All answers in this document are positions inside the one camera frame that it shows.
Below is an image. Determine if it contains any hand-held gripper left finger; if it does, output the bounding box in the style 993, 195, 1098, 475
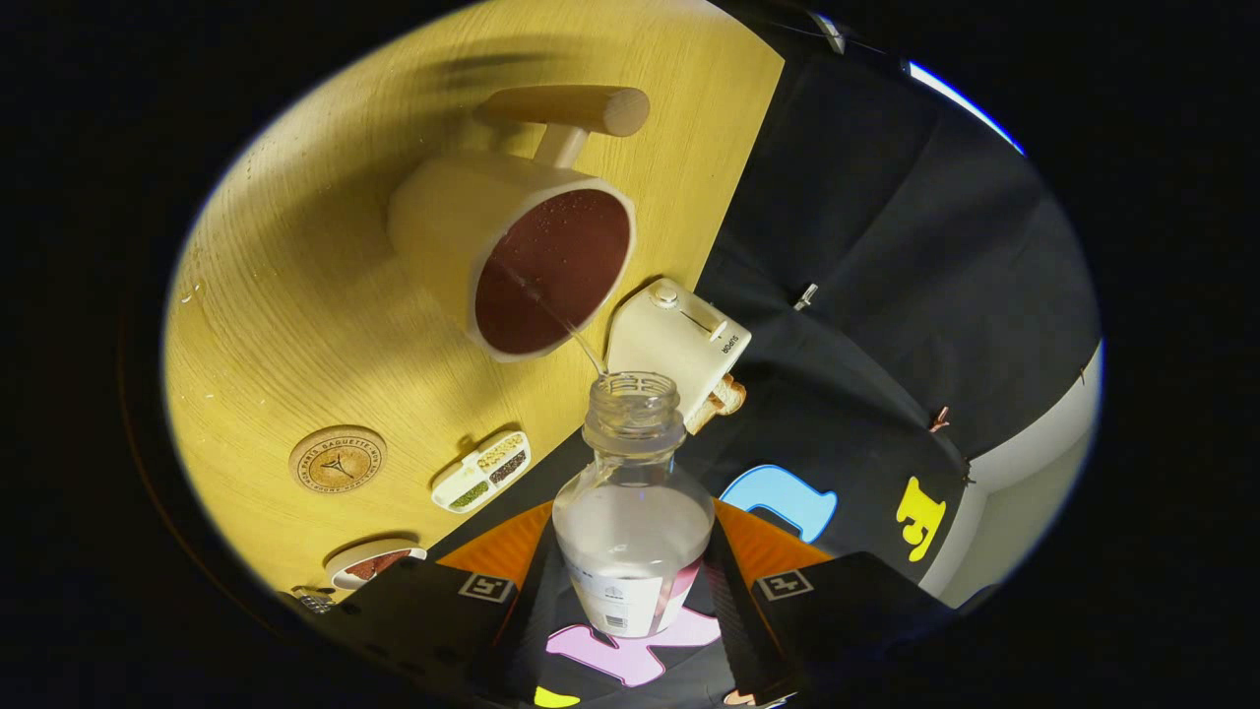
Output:
285, 499, 567, 705

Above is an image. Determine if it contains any red meat patty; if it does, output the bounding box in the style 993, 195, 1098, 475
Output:
345, 549, 414, 582

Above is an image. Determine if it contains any wooden table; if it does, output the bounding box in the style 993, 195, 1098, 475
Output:
162, 0, 787, 602

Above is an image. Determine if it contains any clear plastic juice bottle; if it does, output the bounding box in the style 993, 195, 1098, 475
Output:
551, 371, 717, 639

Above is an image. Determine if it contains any round wooden coaster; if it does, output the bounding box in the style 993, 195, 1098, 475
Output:
288, 424, 388, 495

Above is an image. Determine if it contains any white divided bean dish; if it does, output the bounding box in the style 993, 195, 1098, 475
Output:
431, 430, 533, 514

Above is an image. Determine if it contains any white toaster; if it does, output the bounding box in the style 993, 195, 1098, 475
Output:
603, 277, 753, 434

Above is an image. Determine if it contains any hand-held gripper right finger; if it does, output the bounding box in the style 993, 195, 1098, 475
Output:
704, 497, 995, 705

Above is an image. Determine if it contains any beige cup with wooden handle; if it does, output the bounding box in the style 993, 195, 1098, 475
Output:
387, 85, 652, 363

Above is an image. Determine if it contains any white round plate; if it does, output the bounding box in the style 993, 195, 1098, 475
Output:
325, 538, 428, 592

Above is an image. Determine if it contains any black backdrop cloth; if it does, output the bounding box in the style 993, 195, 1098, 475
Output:
433, 0, 1103, 709

